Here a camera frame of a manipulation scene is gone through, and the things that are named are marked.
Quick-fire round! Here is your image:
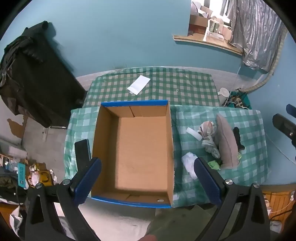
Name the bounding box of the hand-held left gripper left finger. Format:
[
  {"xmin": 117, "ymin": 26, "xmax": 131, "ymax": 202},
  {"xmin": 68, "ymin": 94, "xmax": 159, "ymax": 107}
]
[{"xmin": 24, "ymin": 157, "xmax": 102, "ymax": 241}]

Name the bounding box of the white paper envelope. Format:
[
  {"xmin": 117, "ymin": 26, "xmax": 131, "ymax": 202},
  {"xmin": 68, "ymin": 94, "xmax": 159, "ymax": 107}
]
[{"xmin": 127, "ymin": 75, "xmax": 151, "ymax": 95}]

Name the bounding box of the light green checked tablecloth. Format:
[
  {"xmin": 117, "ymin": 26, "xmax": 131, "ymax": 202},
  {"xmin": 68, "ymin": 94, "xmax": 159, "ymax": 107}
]
[{"xmin": 63, "ymin": 104, "xmax": 270, "ymax": 208}]

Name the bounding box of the black soft item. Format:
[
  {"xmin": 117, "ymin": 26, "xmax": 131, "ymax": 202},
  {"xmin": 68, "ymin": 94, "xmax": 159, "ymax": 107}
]
[{"xmin": 233, "ymin": 127, "xmax": 245, "ymax": 151}]

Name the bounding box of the wooden window sill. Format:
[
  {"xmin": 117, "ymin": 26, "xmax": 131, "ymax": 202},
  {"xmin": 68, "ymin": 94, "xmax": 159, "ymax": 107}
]
[{"xmin": 173, "ymin": 34, "xmax": 244, "ymax": 56}]

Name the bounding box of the blue cardboard box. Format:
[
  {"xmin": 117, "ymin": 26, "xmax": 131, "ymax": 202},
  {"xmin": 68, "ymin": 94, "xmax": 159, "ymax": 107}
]
[{"xmin": 91, "ymin": 100, "xmax": 174, "ymax": 208}]

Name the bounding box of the grey fleece cloth bundle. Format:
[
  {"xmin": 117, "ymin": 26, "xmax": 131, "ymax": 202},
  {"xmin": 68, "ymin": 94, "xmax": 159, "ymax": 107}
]
[{"xmin": 216, "ymin": 114, "xmax": 240, "ymax": 170}]

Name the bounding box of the person's olive trouser leg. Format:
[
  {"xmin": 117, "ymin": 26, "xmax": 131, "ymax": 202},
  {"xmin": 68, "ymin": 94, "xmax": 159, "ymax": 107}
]
[{"xmin": 146, "ymin": 206, "xmax": 218, "ymax": 241}]

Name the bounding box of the white plastic bag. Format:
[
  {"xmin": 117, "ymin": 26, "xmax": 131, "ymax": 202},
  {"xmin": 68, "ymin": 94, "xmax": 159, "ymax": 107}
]
[{"xmin": 181, "ymin": 152, "xmax": 199, "ymax": 179}]

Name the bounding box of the silver foil curtain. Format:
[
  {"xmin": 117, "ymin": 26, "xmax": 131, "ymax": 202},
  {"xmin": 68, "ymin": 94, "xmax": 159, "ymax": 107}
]
[{"xmin": 230, "ymin": 0, "xmax": 285, "ymax": 73}]

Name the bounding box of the light green cloth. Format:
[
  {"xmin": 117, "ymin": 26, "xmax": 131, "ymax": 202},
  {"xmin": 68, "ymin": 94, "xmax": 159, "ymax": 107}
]
[{"xmin": 207, "ymin": 160, "xmax": 221, "ymax": 171}]

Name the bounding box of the white sock bundle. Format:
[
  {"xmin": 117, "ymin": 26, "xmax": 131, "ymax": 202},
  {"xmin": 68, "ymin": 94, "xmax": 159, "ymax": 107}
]
[{"xmin": 202, "ymin": 136, "xmax": 221, "ymax": 158}]

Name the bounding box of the dark green checked tablecloth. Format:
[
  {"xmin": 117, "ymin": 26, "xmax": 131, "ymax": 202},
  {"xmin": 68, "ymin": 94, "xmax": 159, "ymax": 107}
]
[{"xmin": 84, "ymin": 67, "xmax": 221, "ymax": 108}]

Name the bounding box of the white foam cylinder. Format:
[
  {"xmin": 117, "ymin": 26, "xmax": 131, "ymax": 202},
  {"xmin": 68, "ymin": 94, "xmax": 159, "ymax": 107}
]
[{"xmin": 186, "ymin": 127, "xmax": 202, "ymax": 141}]

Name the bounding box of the ribbed beige hose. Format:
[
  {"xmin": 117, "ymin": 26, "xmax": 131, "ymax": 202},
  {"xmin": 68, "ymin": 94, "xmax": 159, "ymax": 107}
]
[{"xmin": 245, "ymin": 30, "xmax": 288, "ymax": 93}]

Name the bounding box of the cardboard box on sill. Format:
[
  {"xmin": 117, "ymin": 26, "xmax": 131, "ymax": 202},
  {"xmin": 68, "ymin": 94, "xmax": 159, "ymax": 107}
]
[{"xmin": 189, "ymin": 9, "xmax": 209, "ymax": 36}]

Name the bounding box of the white kettle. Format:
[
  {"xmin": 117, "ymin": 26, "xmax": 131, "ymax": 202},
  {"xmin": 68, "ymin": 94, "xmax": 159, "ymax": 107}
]
[{"xmin": 217, "ymin": 87, "xmax": 231, "ymax": 105}]

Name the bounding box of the orange wooden cabinet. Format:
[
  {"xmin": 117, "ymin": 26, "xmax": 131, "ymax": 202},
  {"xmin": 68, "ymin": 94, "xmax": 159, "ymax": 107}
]
[{"xmin": 261, "ymin": 190, "xmax": 296, "ymax": 220}]

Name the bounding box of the black rectangular block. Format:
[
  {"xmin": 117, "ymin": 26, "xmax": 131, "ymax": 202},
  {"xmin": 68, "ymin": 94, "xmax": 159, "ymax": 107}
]
[{"xmin": 74, "ymin": 139, "xmax": 91, "ymax": 171}]

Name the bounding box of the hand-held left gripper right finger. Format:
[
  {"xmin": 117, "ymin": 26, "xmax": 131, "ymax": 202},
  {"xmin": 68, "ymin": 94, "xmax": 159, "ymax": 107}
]
[{"xmin": 194, "ymin": 157, "xmax": 271, "ymax": 241}]

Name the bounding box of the patterned cloth bundle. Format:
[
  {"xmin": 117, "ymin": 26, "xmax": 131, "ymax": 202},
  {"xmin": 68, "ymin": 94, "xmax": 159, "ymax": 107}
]
[{"xmin": 198, "ymin": 121, "xmax": 217, "ymax": 139}]

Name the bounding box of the blue label packet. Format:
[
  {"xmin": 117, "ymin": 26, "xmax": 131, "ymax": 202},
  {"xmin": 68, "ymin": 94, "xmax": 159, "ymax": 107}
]
[{"xmin": 17, "ymin": 163, "xmax": 26, "ymax": 188}]

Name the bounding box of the pile of floor litter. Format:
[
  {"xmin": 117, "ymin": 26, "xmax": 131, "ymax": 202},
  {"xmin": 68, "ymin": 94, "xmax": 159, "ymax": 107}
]
[{"xmin": 0, "ymin": 153, "xmax": 58, "ymax": 193}]

